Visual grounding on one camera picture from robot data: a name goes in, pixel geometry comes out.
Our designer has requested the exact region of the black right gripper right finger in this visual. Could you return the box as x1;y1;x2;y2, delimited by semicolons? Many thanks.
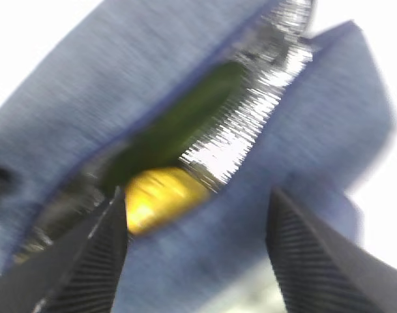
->
266;188;397;312

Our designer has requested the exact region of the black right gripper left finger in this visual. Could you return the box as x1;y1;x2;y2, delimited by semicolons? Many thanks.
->
0;189;126;312

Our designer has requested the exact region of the yellow pear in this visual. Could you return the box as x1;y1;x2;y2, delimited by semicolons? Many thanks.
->
125;168;212;235

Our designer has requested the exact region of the dark blue lunch bag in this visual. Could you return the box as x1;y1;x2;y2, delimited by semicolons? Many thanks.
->
0;1;392;312

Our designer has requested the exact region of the green cucumber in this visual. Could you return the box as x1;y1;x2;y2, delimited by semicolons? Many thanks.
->
99;61;246;196

